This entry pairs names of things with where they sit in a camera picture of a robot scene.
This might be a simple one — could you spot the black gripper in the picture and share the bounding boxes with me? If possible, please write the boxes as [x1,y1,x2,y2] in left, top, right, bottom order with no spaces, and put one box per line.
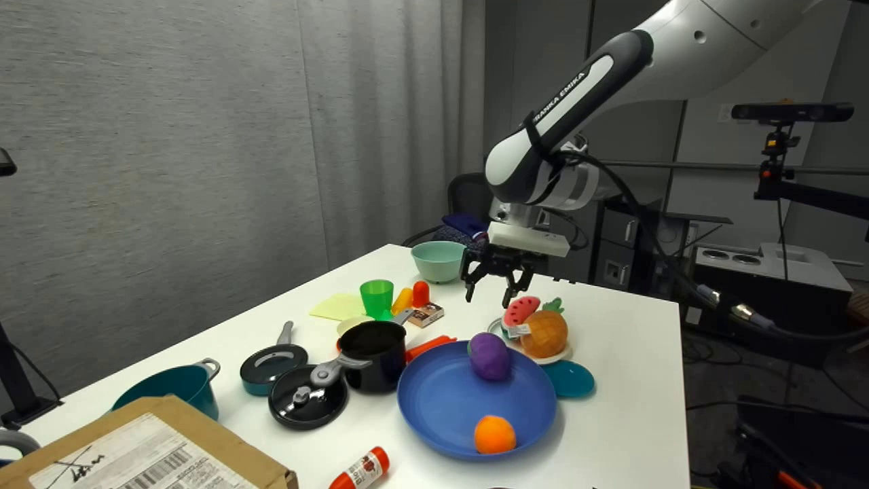
[462,245,549,313]

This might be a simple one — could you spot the red watermelon slice plush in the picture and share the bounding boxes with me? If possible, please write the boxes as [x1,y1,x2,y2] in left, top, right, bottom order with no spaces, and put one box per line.
[500,292,544,333]

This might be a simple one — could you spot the purple plush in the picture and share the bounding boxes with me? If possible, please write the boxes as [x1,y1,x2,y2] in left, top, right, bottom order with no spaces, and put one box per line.
[466,332,516,383]

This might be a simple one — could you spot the orange ball plush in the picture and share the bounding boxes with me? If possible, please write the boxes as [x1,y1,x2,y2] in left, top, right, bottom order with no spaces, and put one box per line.
[468,413,517,459]

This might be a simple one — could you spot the white plate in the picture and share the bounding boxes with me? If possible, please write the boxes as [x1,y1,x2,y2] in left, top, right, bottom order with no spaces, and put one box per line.
[485,310,578,368]

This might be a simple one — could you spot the small teal plate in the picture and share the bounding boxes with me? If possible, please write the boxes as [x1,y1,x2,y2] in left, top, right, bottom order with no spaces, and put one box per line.
[543,359,600,402]

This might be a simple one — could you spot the blue plastic plate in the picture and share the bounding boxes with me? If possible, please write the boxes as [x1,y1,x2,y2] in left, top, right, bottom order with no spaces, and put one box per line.
[394,340,561,461]

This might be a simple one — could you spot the black toy pot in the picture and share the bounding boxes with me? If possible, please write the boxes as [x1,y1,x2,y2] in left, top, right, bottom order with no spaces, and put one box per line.
[308,317,410,396]

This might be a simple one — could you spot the black pot lid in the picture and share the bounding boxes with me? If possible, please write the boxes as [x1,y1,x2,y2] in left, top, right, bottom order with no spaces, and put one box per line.
[265,362,352,432]

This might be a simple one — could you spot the teal toy pot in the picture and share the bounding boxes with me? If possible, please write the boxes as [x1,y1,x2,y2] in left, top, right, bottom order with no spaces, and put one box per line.
[107,355,225,424]

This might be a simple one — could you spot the mint green bowl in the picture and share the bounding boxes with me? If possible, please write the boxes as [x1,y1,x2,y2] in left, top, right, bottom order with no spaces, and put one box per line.
[410,235,473,287]

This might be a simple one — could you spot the purple bag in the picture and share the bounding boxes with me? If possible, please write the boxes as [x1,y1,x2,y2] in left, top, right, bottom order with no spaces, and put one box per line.
[440,211,497,250]

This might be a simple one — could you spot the small printed card box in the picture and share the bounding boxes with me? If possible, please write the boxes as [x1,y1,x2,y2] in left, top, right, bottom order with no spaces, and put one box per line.
[402,298,447,332]

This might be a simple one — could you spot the green plastic cup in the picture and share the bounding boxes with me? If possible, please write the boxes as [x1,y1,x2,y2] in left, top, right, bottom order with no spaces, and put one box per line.
[358,277,396,324]

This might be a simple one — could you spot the black computer tower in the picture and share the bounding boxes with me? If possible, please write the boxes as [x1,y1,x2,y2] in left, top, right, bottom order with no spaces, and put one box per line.
[592,201,664,291]

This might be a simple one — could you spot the pale yellow cloth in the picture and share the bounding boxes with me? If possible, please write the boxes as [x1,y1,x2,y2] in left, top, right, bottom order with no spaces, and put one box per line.
[308,291,371,326]

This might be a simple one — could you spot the red white glue stick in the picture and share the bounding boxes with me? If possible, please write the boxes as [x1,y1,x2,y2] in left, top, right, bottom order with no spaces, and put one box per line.
[326,442,394,489]

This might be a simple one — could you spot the dark glasses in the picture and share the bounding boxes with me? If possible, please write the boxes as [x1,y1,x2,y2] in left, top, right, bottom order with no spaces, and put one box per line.
[703,245,766,265]

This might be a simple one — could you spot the dark teal frying pan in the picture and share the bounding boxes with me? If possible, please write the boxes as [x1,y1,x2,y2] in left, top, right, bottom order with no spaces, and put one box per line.
[236,317,312,398]

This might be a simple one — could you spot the white side desk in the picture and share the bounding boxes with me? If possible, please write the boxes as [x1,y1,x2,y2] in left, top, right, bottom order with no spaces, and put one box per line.
[688,242,855,364]

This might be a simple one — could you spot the black floor case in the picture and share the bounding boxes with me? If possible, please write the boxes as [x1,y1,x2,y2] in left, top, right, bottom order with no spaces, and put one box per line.
[732,394,869,489]

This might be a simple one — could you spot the gray curtain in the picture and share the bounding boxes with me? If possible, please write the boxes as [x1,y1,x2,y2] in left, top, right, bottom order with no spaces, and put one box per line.
[0,0,485,402]

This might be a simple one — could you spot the cardboard shipping box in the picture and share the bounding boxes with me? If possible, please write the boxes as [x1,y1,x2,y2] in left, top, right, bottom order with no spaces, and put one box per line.
[0,394,300,489]

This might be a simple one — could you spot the black tripod legs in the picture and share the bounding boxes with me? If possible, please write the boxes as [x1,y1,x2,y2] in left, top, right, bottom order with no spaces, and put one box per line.
[0,320,62,430]

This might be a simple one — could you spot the gray round object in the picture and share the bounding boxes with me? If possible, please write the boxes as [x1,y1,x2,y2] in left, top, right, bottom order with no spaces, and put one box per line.
[0,426,42,459]

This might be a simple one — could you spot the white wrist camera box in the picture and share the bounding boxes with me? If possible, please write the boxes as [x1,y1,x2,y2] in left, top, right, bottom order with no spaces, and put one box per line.
[485,216,576,264]

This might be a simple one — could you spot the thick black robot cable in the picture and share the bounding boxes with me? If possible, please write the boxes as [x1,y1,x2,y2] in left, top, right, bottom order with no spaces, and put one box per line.
[540,143,869,351]

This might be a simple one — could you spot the black camera on boom arm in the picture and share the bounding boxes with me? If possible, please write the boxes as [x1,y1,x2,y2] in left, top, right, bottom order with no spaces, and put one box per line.
[731,101,869,223]

